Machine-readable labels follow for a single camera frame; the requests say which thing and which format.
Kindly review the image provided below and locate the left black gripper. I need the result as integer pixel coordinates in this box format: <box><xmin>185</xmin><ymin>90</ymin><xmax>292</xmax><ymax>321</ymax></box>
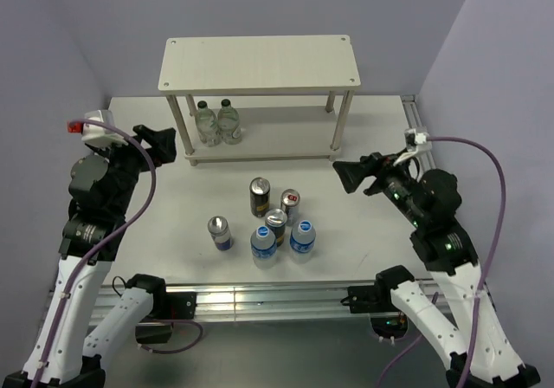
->
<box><xmin>92</xmin><ymin>124</ymin><xmax>175</xmax><ymax>215</ymax></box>

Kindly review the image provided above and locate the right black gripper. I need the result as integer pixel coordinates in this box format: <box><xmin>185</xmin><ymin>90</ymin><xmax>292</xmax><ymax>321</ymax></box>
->
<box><xmin>332</xmin><ymin>145</ymin><xmax>427</xmax><ymax>225</ymax></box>

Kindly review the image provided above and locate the silver red-tab slim can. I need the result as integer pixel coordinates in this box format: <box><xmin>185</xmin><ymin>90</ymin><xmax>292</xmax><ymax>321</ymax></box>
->
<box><xmin>280</xmin><ymin>189</ymin><xmax>300</xmax><ymax>226</ymax></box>

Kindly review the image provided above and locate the blue-label water bottle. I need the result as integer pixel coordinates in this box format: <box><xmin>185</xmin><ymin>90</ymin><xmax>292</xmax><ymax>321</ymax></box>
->
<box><xmin>289</xmin><ymin>219</ymin><xmax>316</xmax><ymax>263</ymax></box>
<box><xmin>250</xmin><ymin>225</ymin><xmax>277</xmax><ymax>269</ymax></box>

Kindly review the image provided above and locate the black yellow-label can front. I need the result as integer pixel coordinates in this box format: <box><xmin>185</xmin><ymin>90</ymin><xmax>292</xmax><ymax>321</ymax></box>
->
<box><xmin>265</xmin><ymin>208</ymin><xmax>288</xmax><ymax>247</ymax></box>

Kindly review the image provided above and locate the black yellow-label can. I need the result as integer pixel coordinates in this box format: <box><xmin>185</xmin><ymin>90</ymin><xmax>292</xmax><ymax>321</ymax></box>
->
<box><xmin>249</xmin><ymin>177</ymin><xmax>271</xmax><ymax>217</ymax></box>
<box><xmin>265</xmin><ymin>208</ymin><xmax>288</xmax><ymax>247</ymax></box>

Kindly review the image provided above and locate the silver blue slim can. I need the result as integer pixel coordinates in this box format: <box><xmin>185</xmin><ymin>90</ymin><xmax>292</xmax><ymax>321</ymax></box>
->
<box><xmin>207</xmin><ymin>216</ymin><xmax>233</xmax><ymax>251</ymax></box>

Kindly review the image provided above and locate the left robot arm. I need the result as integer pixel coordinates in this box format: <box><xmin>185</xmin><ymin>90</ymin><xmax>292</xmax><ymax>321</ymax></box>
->
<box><xmin>3</xmin><ymin>125</ymin><xmax>177</xmax><ymax>387</ymax></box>

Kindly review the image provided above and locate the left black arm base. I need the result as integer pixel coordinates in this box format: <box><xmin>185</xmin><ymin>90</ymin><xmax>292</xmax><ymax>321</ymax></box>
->
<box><xmin>134</xmin><ymin>292</ymin><xmax>203</xmax><ymax>346</ymax></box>

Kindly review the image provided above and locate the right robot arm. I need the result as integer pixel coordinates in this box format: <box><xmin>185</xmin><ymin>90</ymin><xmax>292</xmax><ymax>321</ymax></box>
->
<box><xmin>332</xmin><ymin>152</ymin><xmax>540</xmax><ymax>387</ymax></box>

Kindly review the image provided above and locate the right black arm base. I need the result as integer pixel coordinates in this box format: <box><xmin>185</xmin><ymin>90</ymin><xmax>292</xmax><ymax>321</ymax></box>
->
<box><xmin>340</xmin><ymin>285</ymin><xmax>409</xmax><ymax>343</ymax></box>

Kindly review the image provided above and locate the beige two-tier wooden shelf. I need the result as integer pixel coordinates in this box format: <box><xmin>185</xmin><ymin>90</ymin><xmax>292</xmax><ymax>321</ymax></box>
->
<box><xmin>158</xmin><ymin>35</ymin><xmax>361</xmax><ymax>165</ymax></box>

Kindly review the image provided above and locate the clear green-label bottle left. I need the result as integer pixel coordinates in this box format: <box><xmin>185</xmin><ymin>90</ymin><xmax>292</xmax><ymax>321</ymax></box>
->
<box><xmin>195</xmin><ymin>100</ymin><xmax>221</xmax><ymax>147</ymax></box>

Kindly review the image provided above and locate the clear green-label bottle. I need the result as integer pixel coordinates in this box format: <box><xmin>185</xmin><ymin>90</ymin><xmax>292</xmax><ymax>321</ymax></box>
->
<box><xmin>217</xmin><ymin>99</ymin><xmax>242</xmax><ymax>145</ymax></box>
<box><xmin>195</xmin><ymin>100</ymin><xmax>221</xmax><ymax>147</ymax></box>

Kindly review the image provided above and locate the clear green-label bottle right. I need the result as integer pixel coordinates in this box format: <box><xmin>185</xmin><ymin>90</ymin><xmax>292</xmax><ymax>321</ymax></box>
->
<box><xmin>217</xmin><ymin>99</ymin><xmax>242</xmax><ymax>145</ymax></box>

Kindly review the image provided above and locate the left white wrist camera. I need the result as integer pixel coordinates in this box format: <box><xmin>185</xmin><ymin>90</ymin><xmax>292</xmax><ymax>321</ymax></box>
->
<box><xmin>67</xmin><ymin>109</ymin><xmax>127</xmax><ymax>149</ymax></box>

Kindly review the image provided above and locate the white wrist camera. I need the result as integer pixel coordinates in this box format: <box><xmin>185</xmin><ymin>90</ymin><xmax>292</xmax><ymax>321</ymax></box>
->
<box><xmin>67</xmin><ymin>109</ymin><xmax>127</xmax><ymax>149</ymax></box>
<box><xmin>393</xmin><ymin>127</ymin><xmax>432</xmax><ymax>166</ymax></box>

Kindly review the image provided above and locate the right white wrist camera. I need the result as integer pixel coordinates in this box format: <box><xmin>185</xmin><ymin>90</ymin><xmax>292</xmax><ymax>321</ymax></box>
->
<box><xmin>393</xmin><ymin>127</ymin><xmax>432</xmax><ymax>166</ymax></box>

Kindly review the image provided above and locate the aluminium right side rail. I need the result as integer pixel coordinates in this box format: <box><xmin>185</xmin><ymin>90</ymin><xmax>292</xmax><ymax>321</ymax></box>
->
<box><xmin>401</xmin><ymin>95</ymin><xmax>435</xmax><ymax>173</ymax></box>

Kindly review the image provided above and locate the aluminium rail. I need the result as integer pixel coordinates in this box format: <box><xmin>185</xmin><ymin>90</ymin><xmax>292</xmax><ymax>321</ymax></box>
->
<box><xmin>401</xmin><ymin>95</ymin><xmax>435</xmax><ymax>173</ymax></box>
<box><xmin>41</xmin><ymin>278</ymin><xmax>494</xmax><ymax>327</ymax></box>

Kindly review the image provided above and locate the aluminium front rail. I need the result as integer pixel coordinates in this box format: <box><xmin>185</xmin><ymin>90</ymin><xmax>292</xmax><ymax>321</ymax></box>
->
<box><xmin>41</xmin><ymin>278</ymin><xmax>494</xmax><ymax>327</ymax></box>

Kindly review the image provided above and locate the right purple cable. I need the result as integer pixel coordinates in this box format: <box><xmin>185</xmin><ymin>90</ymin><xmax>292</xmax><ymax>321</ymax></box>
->
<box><xmin>377</xmin><ymin>135</ymin><xmax>507</xmax><ymax>388</ymax></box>

